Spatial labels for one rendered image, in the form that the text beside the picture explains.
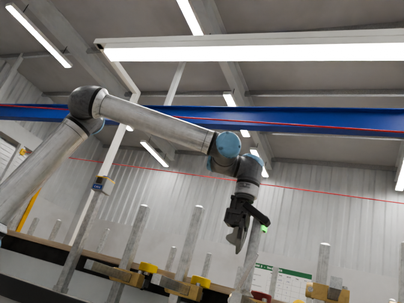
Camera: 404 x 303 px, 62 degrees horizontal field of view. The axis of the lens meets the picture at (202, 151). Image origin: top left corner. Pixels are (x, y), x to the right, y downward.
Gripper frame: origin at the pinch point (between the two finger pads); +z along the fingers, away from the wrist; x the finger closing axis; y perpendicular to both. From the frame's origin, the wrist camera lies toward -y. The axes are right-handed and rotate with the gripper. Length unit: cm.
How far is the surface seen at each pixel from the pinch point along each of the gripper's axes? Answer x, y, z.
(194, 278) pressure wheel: -16.8, 19.7, 11.6
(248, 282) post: -6.1, -4.2, 8.9
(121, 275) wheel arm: 1.4, 41.5, 18.3
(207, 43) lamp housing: -35, 59, -134
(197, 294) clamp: -5.6, 13.0, 17.3
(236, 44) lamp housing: -35, 38, -133
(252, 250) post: -6.1, -3.2, -2.3
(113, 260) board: -24, 64, 12
